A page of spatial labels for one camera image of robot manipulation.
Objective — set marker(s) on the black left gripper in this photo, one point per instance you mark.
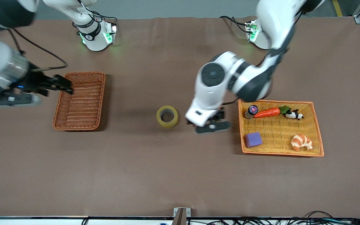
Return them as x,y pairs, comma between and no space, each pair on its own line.
219,114

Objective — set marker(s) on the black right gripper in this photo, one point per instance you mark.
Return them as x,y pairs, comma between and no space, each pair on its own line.
33,82

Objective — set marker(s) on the yellowish clear tape roll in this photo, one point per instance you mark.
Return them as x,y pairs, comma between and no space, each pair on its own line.
159,120

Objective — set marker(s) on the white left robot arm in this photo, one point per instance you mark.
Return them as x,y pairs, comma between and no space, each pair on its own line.
214,93

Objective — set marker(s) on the brown wicker basket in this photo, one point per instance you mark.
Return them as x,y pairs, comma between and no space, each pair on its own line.
80,112

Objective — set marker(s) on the yellow wicker tray basket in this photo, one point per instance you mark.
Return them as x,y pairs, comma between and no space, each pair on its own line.
280,131

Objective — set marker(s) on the small bottle purple lid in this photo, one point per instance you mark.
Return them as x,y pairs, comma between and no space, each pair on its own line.
251,111

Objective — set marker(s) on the purple foam cube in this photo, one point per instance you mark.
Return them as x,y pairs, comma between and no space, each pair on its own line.
253,139

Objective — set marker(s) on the orange toy carrot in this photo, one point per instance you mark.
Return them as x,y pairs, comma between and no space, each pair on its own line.
267,112

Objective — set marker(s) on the metal base connector plate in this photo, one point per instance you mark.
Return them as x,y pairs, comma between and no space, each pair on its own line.
111,34
251,31

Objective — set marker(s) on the brown table cover mat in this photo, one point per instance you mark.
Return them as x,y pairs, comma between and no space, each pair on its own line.
167,172

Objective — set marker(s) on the black white toy panda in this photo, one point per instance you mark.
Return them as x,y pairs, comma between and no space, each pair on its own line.
293,115

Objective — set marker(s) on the toy croissant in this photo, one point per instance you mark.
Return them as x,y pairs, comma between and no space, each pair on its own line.
301,142

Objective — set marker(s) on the metal table edge bracket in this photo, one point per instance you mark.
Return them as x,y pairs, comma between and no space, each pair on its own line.
181,215

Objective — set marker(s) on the white table edge rail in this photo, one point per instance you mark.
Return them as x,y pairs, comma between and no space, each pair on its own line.
42,221

